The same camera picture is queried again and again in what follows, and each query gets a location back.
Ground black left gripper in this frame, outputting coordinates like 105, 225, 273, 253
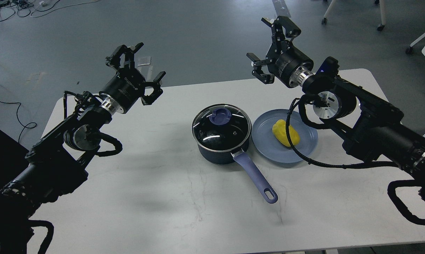
99, 42, 166, 114

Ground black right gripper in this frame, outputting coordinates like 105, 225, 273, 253
247, 16, 314, 88

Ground yellow potato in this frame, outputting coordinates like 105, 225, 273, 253
272, 119, 301, 147

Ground glass lid with blue knob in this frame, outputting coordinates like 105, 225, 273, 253
191, 103, 252, 152

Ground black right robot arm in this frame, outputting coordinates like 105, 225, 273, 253
247, 16, 425, 225

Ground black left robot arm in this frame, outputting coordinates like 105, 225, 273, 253
0, 42, 166, 254

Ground blue round plate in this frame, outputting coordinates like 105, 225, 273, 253
252, 109, 318, 164

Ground white chair legs with casters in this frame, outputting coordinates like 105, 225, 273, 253
321, 0, 387, 31

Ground black box at left edge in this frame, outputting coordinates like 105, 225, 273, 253
0, 130, 29, 190

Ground dark blue saucepan purple handle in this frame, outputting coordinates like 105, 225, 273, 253
192, 104, 279, 204

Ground black cable on floor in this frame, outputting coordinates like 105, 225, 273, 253
0, 80, 38, 143

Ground tangled cables on floor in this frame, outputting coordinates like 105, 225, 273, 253
0, 0, 100, 22

